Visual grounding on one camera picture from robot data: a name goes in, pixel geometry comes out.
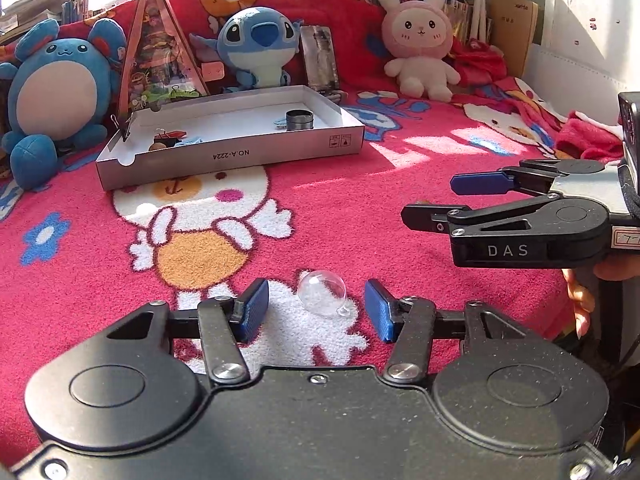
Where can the pink paper tag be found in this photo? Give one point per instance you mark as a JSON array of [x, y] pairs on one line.
[[214, 71]]

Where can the white poles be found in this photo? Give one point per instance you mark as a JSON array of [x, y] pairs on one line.
[[481, 0]]

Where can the triangular toy package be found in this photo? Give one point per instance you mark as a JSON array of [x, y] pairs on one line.
[[160, 50]]

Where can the clear plastic ball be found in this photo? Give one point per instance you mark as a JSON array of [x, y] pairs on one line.
[[322, 292]]

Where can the round blue mouse plush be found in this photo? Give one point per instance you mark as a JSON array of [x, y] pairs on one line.
[[55, 95]]

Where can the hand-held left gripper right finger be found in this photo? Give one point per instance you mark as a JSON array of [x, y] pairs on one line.
[[380, 310]]

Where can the white cat printed blanket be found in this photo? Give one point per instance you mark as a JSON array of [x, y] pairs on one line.
[[510, 115]]

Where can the brown walnut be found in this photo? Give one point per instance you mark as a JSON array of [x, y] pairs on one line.
[[156, 147]]

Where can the person's right hand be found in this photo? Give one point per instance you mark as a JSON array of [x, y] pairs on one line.
[[582, 295]]

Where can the black binder clip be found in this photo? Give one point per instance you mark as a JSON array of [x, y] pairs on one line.
[[172, 139], [125, 130]]

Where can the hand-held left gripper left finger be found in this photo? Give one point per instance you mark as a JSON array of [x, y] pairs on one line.
[[252, 307]]

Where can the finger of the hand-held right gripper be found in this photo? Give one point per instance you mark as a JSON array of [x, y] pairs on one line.
[[477, 182], [425, 216]]

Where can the black round container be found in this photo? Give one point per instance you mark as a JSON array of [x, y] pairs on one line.
[[300, 120]]

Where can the blue alien plush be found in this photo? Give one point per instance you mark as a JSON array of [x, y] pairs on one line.
[[255, 45]]

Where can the pink bunny plush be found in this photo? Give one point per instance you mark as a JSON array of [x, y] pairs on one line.
[[420, 35]]

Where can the white cardboard box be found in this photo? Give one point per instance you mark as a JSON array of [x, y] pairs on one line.
[[225, 155]]

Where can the stack of papers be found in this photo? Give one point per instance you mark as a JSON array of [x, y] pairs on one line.
[[40, 10]]

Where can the red cloth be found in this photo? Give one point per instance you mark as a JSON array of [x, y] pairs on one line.
[[477, 62]]

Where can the blue hair clip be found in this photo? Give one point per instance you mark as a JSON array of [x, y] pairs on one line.
[[192, 140]]

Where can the pink printed blanket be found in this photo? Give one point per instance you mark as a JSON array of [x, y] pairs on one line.
[[350, 185]]

